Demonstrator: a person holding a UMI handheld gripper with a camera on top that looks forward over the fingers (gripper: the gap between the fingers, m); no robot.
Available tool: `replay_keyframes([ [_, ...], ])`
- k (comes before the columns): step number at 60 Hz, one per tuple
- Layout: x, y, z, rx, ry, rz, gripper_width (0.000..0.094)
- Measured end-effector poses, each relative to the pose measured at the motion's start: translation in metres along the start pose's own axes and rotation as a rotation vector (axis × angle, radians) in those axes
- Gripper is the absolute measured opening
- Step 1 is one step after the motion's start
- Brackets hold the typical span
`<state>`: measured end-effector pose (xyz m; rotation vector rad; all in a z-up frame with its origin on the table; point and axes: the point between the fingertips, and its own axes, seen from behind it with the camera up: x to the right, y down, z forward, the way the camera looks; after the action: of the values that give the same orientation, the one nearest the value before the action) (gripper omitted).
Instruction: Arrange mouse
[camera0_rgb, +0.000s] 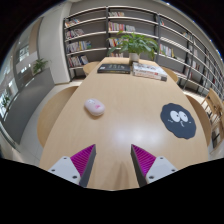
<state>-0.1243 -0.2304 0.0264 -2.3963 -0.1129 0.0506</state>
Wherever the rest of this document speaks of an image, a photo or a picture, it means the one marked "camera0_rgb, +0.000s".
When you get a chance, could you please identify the round-backed light wood chair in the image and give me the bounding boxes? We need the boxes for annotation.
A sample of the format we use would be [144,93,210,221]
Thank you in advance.
[162,66,180,84]
[82,60,101,76]
[184,94,213,148]
[36,85,79,148]

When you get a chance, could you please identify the black hardcover book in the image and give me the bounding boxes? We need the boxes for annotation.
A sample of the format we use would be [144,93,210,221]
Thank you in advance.
[96,63,132,75]

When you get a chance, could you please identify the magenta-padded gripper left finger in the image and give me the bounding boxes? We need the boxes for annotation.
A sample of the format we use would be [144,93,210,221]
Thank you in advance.
[47,143,97,188]

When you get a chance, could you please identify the white red spine book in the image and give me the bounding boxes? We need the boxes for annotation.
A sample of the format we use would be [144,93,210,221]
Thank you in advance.
[132,70,168,82]

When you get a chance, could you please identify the white illustrated cover book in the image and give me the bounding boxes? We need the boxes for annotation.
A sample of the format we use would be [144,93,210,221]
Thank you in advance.
[132,62,168,80]

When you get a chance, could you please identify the grey bookshelf unit with books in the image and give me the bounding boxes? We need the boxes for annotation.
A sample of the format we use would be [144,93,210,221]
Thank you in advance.
[63,4,224,101]

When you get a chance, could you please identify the dark cartoon-eyed mouse pad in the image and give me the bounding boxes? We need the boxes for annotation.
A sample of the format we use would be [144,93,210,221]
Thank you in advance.
[159,102,197,140]

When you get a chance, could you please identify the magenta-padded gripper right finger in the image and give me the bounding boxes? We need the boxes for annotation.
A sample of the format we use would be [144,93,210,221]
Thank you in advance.
[130,143,178,188]

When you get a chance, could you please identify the light wooden frame chairs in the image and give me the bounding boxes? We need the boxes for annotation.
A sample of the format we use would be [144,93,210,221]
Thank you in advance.
[199,87,224,148]

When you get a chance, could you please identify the small green floor plant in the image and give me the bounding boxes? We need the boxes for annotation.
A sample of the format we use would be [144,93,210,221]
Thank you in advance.
[31,58,50,75]

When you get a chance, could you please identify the pale pink computer mouse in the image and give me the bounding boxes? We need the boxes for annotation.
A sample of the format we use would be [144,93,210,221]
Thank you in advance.
[83,97,106,117]

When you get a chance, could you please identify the green potted plant white pot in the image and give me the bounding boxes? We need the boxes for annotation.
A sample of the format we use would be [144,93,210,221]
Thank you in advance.
[106,30,159,66]

